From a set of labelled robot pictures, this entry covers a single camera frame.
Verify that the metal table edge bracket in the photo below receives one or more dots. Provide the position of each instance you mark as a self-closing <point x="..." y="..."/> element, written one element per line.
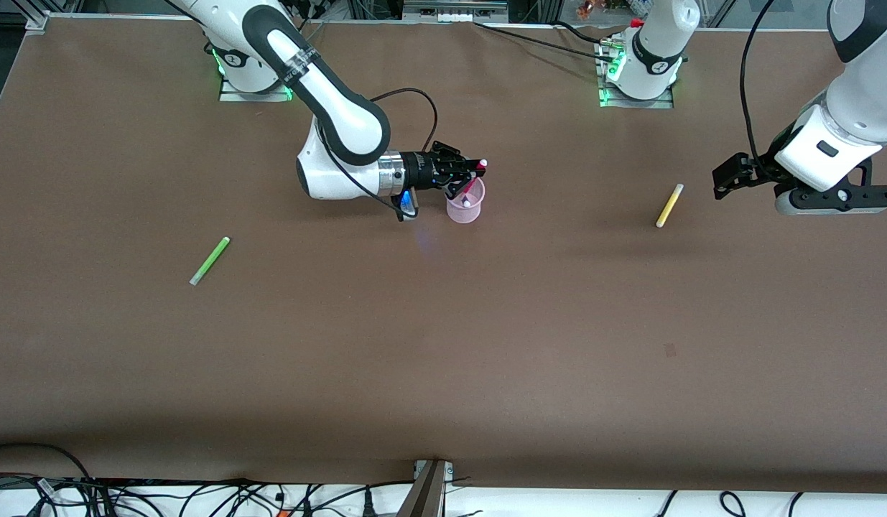
<point x="429" y="492"/>

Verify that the green pen with clear cap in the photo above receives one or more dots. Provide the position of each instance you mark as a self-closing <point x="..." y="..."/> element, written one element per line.
<point x="210" y="260"/>

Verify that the pink pen with white end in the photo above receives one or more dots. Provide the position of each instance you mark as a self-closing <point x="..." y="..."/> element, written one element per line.
<point x="474" y="183"/>

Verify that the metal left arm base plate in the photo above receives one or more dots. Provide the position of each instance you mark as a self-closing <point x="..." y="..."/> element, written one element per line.
<point x="608" y="100"/>

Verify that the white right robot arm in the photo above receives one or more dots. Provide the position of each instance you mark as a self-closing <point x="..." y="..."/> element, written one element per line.
<point x="342" y="115"/>

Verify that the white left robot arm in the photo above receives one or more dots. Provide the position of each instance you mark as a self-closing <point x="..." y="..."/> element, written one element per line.
<point x="852" y="108"/>

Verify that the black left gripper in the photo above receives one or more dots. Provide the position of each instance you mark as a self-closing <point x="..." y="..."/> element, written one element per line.
<point x="749" y="174"/>

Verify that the pink translucent pen holder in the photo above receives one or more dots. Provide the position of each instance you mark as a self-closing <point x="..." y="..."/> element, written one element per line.
<point x="463" y="214"/>

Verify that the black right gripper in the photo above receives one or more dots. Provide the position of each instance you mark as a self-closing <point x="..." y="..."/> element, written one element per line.
<point x="421" y="171"/>

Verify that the yellow pen with clear cap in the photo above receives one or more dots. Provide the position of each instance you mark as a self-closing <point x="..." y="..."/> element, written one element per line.
<point x="669" y="205"/>

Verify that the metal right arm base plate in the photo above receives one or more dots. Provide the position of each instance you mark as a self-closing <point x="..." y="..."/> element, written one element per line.
<point x="231" y="93"/>

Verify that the metal table corner bracket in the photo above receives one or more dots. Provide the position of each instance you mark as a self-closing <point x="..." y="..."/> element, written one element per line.
<point x="37" y="21"/>

